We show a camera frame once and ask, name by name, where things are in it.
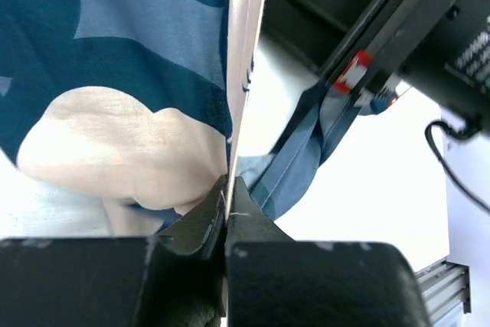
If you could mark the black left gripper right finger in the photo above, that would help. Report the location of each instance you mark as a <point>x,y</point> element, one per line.
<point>274,280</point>

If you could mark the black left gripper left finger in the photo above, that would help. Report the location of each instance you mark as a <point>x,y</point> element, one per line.
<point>173,278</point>

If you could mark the aluminium front frame rail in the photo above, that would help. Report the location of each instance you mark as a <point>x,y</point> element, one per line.
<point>444,285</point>

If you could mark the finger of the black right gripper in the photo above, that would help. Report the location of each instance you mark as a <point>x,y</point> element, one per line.
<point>321,32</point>

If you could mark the blue cartoon print pillowcase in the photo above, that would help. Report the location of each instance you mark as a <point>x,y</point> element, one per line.
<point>141,103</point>

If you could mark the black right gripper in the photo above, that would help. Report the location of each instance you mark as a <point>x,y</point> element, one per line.
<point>440,47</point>

